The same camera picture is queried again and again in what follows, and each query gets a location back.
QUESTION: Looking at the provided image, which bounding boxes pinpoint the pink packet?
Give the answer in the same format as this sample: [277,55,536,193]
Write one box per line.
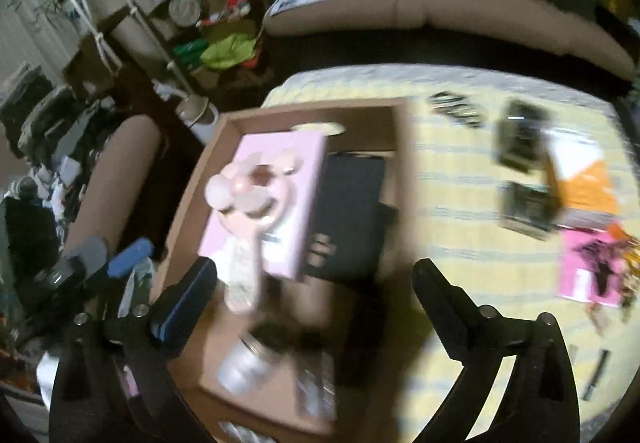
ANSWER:
[557,228,636,309]

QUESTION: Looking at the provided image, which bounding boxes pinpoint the black packet lower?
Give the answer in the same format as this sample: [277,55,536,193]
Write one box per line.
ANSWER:
[500,183,559,240]

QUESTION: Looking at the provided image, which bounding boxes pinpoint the brown upholstered seat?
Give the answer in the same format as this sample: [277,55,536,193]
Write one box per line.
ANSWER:
[60,115,164,255]

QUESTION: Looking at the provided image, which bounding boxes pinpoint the pink handheld fan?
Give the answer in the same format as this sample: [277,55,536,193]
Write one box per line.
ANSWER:
[205,150,307,316]

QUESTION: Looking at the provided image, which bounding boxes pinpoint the green bag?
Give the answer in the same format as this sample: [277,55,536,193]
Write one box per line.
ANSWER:
[200,33,259,72]

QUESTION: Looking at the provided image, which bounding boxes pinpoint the yellow checkered cloth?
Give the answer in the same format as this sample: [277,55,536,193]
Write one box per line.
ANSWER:
[260,67,637,443]

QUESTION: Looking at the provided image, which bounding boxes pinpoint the clear glass bottle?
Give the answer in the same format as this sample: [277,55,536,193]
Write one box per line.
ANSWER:
[295,363,337,420]

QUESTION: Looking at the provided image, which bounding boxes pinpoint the black hair clips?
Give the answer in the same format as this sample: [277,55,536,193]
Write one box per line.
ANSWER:
[429,92,487,130]

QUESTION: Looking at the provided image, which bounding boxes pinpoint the black phone case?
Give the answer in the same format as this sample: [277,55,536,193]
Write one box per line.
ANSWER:
[305,150,389,285]

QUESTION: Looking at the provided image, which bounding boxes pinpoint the white plastic bottle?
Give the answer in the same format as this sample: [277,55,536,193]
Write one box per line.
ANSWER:
[217,337,272,398]

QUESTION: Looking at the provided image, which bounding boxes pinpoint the white floor rack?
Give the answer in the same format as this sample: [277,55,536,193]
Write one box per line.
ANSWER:
[42,0,201,96]

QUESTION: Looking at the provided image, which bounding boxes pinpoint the pink rectangular box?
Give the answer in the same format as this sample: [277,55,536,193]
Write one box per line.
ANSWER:
[197,128,329,282]

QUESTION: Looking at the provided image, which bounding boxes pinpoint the cardboard box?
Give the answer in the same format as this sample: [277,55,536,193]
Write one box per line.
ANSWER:
[150,98,422,439]

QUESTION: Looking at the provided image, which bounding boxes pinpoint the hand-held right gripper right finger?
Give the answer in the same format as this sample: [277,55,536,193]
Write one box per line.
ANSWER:
[412,259,583,443]

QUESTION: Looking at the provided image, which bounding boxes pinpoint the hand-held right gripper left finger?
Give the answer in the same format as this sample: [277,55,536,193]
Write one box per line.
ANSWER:
[50,257,221,443]

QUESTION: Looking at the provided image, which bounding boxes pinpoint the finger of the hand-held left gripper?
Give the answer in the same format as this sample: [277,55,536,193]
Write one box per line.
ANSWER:
[107,238,154,277]

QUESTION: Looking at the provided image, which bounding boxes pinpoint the black pen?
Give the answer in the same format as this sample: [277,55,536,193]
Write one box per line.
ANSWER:
[580,348,612,402]

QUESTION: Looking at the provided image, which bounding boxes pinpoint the orange and white booklet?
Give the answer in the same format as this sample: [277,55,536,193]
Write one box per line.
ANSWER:
[542,130,622,227]

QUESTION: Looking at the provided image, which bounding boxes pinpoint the long black box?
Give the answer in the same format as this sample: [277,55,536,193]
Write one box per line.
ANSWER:
[345,200,402,389]

